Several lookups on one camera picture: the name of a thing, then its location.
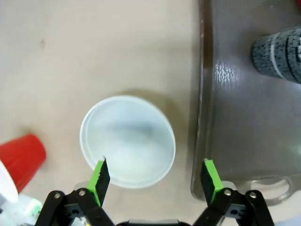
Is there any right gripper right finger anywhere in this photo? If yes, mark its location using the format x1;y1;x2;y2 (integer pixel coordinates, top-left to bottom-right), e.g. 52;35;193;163
192;159;276;226

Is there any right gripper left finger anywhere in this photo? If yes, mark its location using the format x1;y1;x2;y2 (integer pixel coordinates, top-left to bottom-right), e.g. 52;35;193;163
35;159;116;226

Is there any pale grey plastic bowl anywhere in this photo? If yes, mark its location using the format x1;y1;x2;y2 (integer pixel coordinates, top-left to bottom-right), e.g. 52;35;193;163
79;95;176;189

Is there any black drink can green patch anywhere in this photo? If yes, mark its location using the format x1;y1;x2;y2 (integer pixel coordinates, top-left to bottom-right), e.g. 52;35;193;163
250;26;301;84

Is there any brown plastic tray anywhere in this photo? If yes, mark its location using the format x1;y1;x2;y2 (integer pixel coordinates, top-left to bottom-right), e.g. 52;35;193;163
190;0;301;207

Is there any red plastic cup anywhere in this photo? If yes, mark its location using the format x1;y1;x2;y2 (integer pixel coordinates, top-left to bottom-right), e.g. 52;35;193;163
0;133;47;204

